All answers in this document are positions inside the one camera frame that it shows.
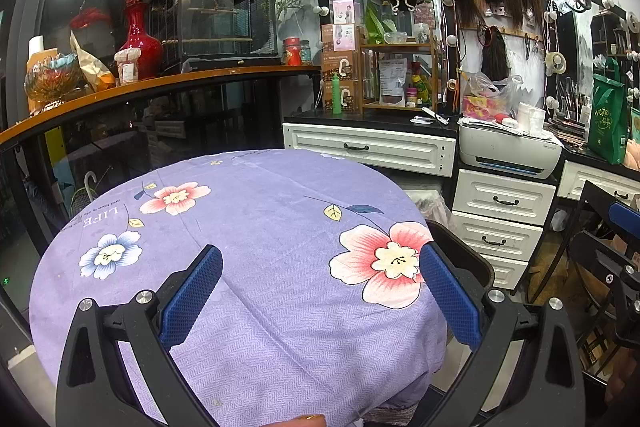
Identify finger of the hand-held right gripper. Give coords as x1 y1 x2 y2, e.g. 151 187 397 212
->
570 201 640 348

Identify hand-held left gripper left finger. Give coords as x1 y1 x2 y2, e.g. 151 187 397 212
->
55 244 224 427

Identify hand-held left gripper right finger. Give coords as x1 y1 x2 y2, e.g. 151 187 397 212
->
419 242 587 427

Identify white desk drawer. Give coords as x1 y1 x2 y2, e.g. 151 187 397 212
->
557 159 640 208

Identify purple floral tablecloth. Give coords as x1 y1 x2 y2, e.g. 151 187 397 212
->
29 148 448 427

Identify white stacked drawer unit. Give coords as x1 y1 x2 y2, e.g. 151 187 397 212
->
450 168 557 290

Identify green shopping bag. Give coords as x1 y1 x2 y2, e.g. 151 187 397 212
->
587 57 628 165

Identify white printer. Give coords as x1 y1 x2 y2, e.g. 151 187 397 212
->
457 123 565 180

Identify white long drawer cabinet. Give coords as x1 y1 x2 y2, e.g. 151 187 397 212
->
282 123 458 178

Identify white tape roll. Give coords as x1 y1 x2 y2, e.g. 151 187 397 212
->
545 52 567 78

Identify vanity mirror with bulbs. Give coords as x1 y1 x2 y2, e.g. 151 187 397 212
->
315 0 463 118
545 0 640 148

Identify clear plastic bag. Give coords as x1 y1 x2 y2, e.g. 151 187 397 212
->
460 74 523 122

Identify wooden shelf rack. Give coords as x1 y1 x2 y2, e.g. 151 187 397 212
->
362 42 441 112

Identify yellow paper sign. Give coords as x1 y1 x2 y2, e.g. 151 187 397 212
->
45 127 63 158

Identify black hair piece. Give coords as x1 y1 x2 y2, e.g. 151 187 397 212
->
480 27 511 80

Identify curved glass-front counter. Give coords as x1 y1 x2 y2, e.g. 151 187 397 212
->
0 64 323 258

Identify clear plastic snack jar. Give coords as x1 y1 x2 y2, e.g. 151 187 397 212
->
115 48 142 85

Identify red vase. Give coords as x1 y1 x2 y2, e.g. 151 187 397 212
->
119 2 165 80

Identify glass bowl with flowers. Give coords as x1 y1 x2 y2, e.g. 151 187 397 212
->
24 53 83 105

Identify black framed glass cage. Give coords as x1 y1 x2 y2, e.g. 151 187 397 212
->
150 0 278 72

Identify green plastic leaves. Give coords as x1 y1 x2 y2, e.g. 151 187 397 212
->
365 2 386 45

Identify pink portrait box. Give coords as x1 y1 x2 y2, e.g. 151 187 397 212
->
332 0 355 25

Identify round wire mesh racket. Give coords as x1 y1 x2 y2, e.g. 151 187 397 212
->
70 187 93 212

